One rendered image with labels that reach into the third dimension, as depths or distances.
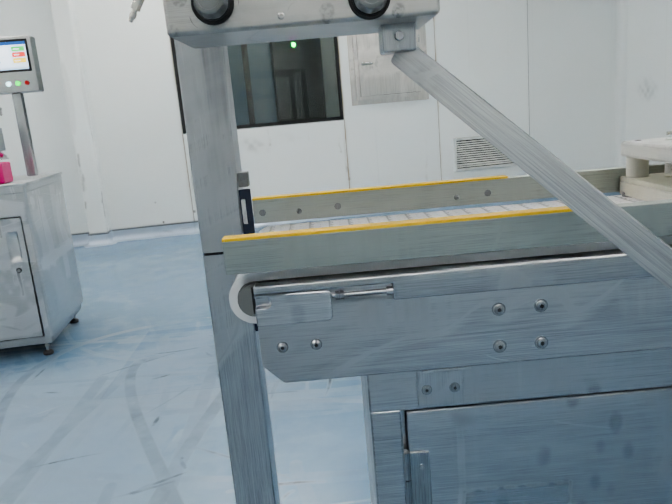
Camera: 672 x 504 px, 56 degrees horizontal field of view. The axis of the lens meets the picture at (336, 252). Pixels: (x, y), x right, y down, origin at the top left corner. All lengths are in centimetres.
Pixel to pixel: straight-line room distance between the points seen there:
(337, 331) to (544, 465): 29
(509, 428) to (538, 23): 564
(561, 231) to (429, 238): 12
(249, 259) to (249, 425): 43
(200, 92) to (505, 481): 60
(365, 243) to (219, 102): 36
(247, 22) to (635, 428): 57
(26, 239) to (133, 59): 298
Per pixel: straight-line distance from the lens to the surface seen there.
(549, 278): 62
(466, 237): 59
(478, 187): 87
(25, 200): 293
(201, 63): 87
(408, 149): 579
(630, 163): 91
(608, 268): 64
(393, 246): 58
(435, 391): 68
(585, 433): 76
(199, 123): 87
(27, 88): 330
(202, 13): 53
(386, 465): 72
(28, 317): 303
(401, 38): 58
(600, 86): 648
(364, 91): 566
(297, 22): 54
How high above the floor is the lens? 95
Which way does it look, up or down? 13 degrees down
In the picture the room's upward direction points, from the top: 5 degrees counter-clockwise
